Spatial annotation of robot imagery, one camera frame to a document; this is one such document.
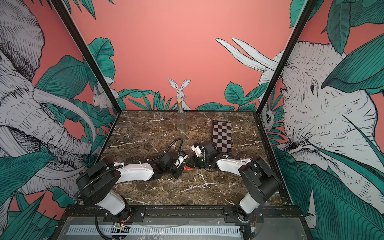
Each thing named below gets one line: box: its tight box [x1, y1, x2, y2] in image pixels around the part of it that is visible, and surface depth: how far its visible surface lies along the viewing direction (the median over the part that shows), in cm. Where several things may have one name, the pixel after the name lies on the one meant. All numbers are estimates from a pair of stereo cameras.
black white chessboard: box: [211, 120, 232, 154], surface depth 106 cm
